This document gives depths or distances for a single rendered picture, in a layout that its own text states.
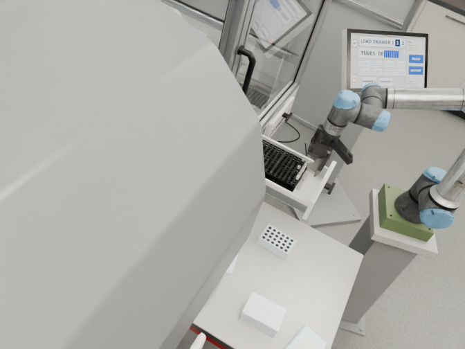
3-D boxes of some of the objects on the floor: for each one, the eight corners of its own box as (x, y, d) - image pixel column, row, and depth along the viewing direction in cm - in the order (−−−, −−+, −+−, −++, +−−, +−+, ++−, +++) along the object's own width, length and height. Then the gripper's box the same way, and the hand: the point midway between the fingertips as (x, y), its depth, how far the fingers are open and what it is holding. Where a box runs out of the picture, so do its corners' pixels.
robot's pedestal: (363, 289, 257) (432, 205, 205) (364, 336, 235) (441, 255, 183) (314, 273, 257) (370, 185, 205) (310, 320, 235) (371, 235, 183)
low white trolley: (302, 338, 227) (364, 255, 174) (250, 460, 183) (313, 397, 131) (205, 281, 238) (236, 186, 186) (135, 383, 194) (151, 296, 142)
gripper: (321, 116, 161) (302, 158, 176) (316, 133, 153) (296, 176, 168) (344, 125, 160) (322, 167, 175) (340, 142, 152) (317, 184, 167)
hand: (317, 171), depth 170 cm, fingers open, 3 cm apart
